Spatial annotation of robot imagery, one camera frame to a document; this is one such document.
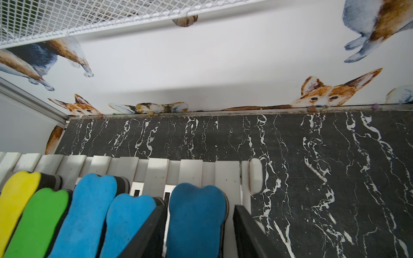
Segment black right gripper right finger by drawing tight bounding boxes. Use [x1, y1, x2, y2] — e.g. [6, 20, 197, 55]
[233, 205, 283, 258]

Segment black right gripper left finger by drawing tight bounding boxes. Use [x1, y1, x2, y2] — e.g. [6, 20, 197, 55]
[118, 204, 167, 258]

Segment light blue eraser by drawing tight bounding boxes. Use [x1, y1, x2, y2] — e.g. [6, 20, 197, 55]
[100, 193, 165, 258]
[49, 174, 130, 258]
[166, 183, 229, 258]

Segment green eraser shelf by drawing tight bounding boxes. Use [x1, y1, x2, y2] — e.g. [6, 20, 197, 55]
[4, 188, 73, 258]

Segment white wooden two-tier shelf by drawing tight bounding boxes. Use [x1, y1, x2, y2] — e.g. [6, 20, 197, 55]
[1, 152, 263, 258]

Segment yellow eraser upper shelf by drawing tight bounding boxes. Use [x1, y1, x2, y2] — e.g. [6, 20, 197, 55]
[1, 171, 62, 257]

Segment white wire wall basket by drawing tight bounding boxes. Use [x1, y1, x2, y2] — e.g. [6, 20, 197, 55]
[1, 1, 252, 48]

